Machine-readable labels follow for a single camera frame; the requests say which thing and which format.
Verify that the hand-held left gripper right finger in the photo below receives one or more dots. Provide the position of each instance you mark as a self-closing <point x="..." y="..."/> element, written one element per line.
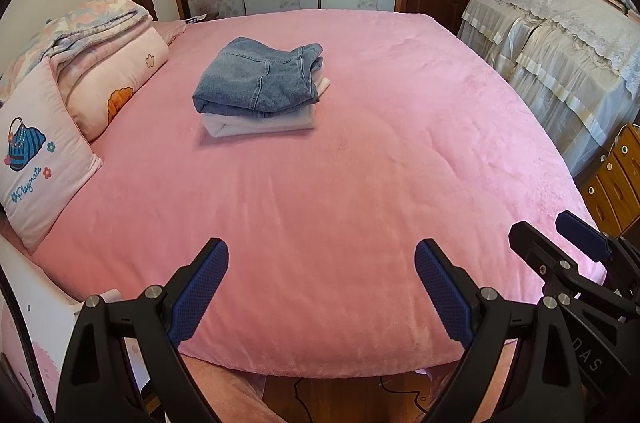
<point x="442" y="293"/>

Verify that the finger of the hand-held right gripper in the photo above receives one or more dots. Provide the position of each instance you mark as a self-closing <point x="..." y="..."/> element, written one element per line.
<point x="582" y="233"/>
<point x="537" y="248"/>

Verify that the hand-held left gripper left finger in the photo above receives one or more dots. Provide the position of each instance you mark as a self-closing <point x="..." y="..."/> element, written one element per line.
<point x="200" y="293"/>

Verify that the blue denim jacket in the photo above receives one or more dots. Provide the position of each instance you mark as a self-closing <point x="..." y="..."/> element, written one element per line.
<point x="250" y="78"/>

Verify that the wooden drawer cabinet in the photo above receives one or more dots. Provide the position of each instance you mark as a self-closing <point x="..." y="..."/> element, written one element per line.
<point x="615" y="188"/>

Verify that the pink bed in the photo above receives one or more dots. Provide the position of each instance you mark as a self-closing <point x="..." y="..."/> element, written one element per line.
<point x="350" y="203"/>

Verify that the white bedside furniture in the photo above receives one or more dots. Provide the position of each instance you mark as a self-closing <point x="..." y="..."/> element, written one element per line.
<point x="35" y="303"/>

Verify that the white folded garment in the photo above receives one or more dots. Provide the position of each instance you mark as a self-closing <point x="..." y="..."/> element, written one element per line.
<point x="260" y="125"/>

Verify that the lace covered furniture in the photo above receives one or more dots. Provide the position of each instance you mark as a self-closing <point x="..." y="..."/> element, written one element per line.
<point x="550" y="53"/>

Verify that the pink printed pillow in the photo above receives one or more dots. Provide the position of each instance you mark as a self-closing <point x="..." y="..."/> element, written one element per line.
<point x="40" y="153"/>

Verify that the pink pillow with orange print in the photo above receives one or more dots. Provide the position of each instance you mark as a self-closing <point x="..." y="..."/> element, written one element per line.
<point x="115" y="73"/>

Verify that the dark wooden headboard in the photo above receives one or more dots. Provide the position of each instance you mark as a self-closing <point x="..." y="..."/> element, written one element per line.
<point x="145" y="3"/>

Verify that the floral folded blanket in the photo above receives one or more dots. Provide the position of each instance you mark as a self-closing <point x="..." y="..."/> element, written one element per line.
<point x="95" y="15"/>

